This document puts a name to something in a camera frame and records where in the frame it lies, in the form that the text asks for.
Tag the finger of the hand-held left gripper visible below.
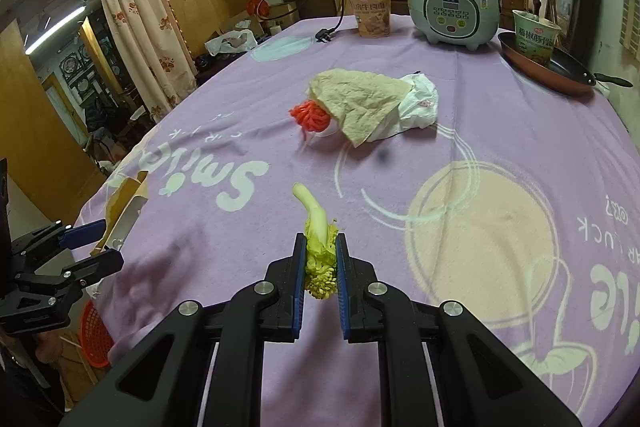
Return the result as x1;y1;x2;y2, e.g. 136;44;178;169
11;219;107;258
15;248;124;295

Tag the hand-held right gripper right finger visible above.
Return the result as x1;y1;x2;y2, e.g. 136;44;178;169
336;232;583;427

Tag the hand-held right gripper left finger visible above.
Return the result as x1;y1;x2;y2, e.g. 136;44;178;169
60;233;307;427

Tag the green leafy vegetable stalk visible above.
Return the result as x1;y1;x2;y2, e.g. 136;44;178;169
292;183;341;300

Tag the red plastic mesh basket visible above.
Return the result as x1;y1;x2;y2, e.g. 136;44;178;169
80;299;116;369

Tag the brown paper towel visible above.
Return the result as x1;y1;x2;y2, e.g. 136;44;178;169
306;68;411;148

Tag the person's left forearm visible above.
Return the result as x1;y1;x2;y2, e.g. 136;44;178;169
0;332;66;427

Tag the brown cardboard carton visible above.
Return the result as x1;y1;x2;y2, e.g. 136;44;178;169
90;171;149;258

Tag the dark display cabinet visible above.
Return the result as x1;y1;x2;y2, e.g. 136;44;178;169
55;17;146;148

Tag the purple printed tablecloth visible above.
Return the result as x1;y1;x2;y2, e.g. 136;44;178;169
85;14;640;427

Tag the white crumpled tissue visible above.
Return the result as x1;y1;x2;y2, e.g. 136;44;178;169
370;73;440;140

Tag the fluorescent tube light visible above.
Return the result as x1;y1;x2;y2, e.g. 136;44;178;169
25;4;86;55

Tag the dark wooden sideboard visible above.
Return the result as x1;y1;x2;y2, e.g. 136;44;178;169
192;37;261;88

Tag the floral curtain with red valance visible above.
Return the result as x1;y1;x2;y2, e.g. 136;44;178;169
95;0;197;122

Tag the white plastic shopping bag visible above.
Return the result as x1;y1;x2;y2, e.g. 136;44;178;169
206;29;258;56

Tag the cardboard box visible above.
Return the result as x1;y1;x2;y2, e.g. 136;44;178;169
262;2;300;30

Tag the orange instant noodle cup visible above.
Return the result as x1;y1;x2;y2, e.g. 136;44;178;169
346;0;392;39

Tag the brown frying pan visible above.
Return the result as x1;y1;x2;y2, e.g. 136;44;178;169
497;32;635;96

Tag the green instant noodle cup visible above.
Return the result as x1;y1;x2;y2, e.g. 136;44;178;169
512;9;563;68

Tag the black power cable with plug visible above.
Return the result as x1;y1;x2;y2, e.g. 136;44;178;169
257;0;346;44

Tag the tile pattern wall sheet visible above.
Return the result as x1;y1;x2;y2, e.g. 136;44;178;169
620;0;640;50

